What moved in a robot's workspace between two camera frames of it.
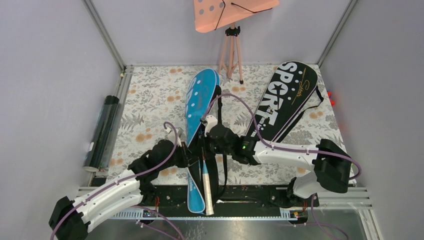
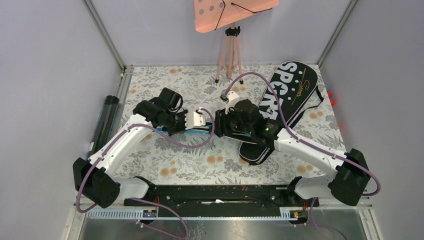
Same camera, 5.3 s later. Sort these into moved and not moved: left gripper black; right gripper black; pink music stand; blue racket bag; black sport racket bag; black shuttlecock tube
Moved: left gripper black; right gripper black; blue racket bag
Not moved: pink music stand; black sport racket bag; black shuttlecock tube
